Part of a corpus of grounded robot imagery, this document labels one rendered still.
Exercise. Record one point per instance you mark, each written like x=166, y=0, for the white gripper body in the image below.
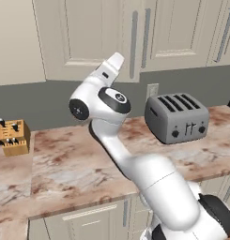
x=116, y=61

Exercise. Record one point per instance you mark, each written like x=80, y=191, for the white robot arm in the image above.
x=163, y=184

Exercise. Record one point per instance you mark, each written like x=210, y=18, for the beige cabinet side panel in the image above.
x=16, y=40

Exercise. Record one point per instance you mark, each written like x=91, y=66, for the beige base cabinet door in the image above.
x=218, y=187
x=97, y=223
x=139, y=218

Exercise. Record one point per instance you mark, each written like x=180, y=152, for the grey four-slot toaster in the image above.
x=179, y=125

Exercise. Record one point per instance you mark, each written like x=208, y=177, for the wooden knife block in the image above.
x=16, y=142

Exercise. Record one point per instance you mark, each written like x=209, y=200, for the beige wall cabinet door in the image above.
x=227, y=53
x=88, y=34
x=182, y=28

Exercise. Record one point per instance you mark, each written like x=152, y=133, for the white wall outlet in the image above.
x=152, y=90

